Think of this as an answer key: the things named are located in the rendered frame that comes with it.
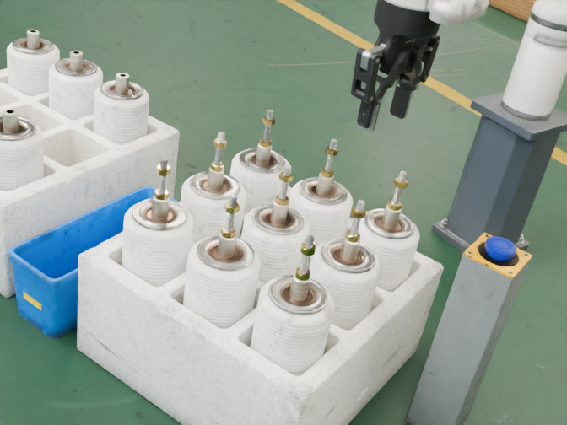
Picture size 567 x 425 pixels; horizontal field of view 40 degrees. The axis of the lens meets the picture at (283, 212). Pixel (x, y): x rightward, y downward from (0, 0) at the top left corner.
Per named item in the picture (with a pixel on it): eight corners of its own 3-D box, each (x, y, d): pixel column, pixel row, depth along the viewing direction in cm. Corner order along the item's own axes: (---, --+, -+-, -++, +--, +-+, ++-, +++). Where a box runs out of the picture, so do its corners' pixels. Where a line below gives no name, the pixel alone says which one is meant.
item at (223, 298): (251, 341, 117) (269, 243, 107) (233, 386, 109) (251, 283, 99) (190, 325, 118) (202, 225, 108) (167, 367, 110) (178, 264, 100)
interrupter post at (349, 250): (340, 262, 106) (344, 243, 104) (337, 252, 108) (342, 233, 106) (357, 264, 107) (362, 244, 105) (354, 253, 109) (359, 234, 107)
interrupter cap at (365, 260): (323, 273, 104) (325, 269, 103) (316, 239, 110) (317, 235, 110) (379, 277, 105) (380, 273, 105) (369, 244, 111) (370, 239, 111)
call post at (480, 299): (425, 395, 123) (483, 233, 106) (466, 420, 120) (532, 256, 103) (404, 422, 118) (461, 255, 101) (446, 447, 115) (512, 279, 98)
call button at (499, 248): (488, 244, 104) (494, 231, 103) (516, 257, 103) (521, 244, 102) (477, 255, 102) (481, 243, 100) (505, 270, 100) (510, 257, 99)
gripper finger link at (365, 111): (370, 83, 91) (361, 121, 94) (354, 88, 89) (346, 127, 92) (380, 88, 90) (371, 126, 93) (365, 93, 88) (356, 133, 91)
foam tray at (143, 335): (235, 247, 148) (248, 164, 138) (417, 351, 132) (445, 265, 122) (75, 349, 120) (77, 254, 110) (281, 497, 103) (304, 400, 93)
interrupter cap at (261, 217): (245, 207, 114) (245, 204, 114) (294, 206, 116) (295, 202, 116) (259, 238, 108) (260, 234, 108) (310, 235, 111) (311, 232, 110)
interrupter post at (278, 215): (267, 217, 113) (270, 197, 111) (283, 217, 114) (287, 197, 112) (272, 227, 111) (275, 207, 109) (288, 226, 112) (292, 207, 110)
